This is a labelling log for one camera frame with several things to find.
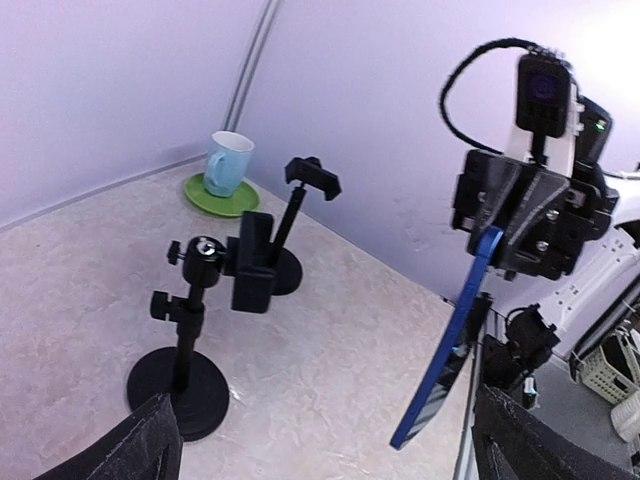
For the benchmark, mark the black clamp phone stand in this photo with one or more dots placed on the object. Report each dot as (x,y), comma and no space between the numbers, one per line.
(198,390)

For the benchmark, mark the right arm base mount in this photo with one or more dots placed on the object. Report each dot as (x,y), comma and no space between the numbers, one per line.
(510,365)

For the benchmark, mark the phone with dark-blue case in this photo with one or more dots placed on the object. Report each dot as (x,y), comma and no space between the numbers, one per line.
(451,353)

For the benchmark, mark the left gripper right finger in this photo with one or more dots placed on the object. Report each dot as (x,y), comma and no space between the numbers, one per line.
(510,443)

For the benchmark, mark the black clamp stand right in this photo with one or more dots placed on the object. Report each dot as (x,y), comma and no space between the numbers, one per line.
(281,254)

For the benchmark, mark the white ribbed cup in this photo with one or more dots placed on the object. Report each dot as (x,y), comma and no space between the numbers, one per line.
(625,418)

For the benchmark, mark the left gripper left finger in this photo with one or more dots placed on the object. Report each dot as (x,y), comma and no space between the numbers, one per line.
(145,445)

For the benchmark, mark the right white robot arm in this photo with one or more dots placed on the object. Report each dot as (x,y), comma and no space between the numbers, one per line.
(575,302)

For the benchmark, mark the white plastic basket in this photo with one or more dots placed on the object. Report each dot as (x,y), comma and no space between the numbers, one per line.
(611,367)

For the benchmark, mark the right aluminium frame post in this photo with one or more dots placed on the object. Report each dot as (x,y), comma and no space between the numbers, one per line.
(250,64)

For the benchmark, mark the green saucer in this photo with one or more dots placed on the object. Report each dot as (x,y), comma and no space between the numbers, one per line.
(245,198)

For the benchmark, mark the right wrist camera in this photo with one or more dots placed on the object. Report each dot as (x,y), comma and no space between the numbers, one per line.
(547,114)

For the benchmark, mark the white blue mug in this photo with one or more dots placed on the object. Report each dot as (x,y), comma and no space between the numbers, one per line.
(227,164)

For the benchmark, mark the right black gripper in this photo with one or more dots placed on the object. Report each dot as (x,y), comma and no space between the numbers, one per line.
(545,218)

